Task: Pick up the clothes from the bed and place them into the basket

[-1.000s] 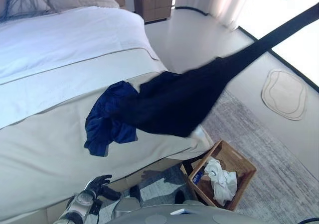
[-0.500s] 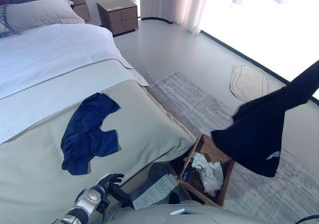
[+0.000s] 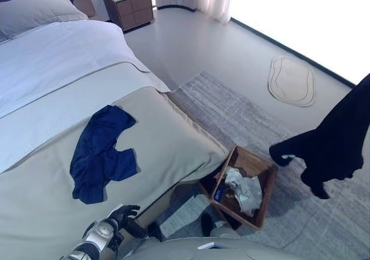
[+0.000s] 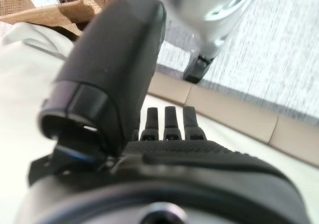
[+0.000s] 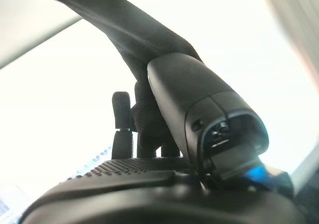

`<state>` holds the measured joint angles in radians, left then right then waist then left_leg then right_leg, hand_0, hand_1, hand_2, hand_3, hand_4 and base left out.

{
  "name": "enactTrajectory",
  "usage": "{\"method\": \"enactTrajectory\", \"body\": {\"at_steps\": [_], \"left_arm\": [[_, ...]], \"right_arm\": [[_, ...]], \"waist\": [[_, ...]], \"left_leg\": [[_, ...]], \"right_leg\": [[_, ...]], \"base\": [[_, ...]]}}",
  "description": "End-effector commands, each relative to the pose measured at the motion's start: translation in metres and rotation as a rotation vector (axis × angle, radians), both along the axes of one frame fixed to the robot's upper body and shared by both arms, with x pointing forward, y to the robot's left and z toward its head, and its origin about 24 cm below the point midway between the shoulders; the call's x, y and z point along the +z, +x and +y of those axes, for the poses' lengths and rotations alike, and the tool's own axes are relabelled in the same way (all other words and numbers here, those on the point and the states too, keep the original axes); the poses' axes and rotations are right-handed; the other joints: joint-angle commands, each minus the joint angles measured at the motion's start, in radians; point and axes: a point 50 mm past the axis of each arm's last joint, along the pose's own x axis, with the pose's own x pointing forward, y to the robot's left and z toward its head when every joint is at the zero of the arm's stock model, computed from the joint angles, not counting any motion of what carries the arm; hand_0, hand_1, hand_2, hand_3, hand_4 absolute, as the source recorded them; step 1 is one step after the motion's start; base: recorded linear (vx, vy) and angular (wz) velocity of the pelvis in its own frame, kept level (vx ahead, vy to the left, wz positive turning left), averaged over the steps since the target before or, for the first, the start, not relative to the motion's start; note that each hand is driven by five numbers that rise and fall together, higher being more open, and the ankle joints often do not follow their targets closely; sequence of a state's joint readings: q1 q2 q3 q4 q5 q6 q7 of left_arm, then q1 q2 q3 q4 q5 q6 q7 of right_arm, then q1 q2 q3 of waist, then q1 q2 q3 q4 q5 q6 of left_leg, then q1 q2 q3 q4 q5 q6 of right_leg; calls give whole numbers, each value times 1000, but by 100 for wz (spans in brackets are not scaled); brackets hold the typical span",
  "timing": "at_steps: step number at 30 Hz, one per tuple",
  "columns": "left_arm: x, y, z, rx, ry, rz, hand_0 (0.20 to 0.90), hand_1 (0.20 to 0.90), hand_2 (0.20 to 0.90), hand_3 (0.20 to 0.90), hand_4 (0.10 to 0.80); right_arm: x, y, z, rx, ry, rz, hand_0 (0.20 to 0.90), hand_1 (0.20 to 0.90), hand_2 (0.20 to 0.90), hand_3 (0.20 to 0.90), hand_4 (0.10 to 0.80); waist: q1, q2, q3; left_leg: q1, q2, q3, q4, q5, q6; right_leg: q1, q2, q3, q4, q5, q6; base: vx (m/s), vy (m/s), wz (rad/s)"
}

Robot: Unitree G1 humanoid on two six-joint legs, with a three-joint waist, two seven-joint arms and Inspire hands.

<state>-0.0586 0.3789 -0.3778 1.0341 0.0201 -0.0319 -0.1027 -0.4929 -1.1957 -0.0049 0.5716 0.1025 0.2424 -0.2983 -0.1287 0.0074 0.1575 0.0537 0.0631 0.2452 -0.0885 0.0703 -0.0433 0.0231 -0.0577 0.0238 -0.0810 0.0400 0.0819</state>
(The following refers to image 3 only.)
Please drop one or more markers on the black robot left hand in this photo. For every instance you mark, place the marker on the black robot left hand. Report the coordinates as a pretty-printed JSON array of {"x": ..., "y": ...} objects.
[{"x": 127, "y": 213}]

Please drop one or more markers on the blue shorts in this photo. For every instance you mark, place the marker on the blue shorts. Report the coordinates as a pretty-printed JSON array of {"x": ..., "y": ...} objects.
[{"x": 98, "y": 156}]

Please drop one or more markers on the white garment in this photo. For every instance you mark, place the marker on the white garment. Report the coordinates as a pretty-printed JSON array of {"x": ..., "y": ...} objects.
[{"x": 245, "y": 190}]

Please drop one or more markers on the black garment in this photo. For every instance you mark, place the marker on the black garment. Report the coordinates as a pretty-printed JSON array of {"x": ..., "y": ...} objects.
[{"x": 332, "y": 150}]

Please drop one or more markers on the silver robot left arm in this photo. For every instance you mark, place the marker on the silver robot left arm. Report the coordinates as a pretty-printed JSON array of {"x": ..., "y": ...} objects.
[{"x": 101, "y": 232}]

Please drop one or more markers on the beige bed cover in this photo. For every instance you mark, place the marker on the beige bed cover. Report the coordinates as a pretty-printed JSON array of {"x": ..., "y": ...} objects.
[{"x": 173, "y": 144}]

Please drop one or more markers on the brown wicker basket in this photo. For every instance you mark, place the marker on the brown wicker basket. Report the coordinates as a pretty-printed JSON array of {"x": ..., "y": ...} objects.
[{"x": 254, "y": 163}]

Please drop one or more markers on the grey robot torso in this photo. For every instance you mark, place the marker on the grey robot torso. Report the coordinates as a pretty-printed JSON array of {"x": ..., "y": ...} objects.
[{"x": 188, "y": 251}]

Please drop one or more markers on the blue white label card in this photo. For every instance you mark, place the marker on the blue white label card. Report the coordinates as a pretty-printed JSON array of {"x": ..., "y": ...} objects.
[{"x": 218, "y": 195}]

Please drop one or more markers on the silver robot right leg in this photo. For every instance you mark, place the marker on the silver robot right leg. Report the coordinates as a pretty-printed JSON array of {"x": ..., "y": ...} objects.
[{"x": 222, "y": 231}]

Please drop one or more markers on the grey textured rug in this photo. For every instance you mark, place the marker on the grey textured rug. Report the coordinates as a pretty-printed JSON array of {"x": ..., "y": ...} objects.
[{"x": 245, "y": 112}]

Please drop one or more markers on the white duvet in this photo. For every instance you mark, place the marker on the white duvet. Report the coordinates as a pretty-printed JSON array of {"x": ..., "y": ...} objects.
[{"x": 57, "y": 55}]

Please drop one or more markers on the brown wooden nightstand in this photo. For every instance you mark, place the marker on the brown wooden nightstand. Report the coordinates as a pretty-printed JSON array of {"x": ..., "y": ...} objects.
[{"x": 130, "y": 11}]

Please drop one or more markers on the oval beige floor mat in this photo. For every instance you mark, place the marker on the oval beige floor mat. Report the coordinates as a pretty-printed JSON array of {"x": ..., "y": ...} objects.
[{"x": 292, "y": 81}]

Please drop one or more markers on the brown tufted headboard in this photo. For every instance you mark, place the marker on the brown tufted headboard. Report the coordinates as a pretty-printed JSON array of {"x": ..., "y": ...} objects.
[{"x": 84, "y": 5}]

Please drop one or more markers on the beige pillow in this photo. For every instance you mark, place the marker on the beige pillow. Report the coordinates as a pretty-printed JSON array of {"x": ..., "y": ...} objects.
[{"x": 34, "y": 11}]

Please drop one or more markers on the tan bed frame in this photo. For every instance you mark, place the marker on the tan bed frame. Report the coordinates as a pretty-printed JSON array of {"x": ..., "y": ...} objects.
[{"x": 157, "y": 205}]

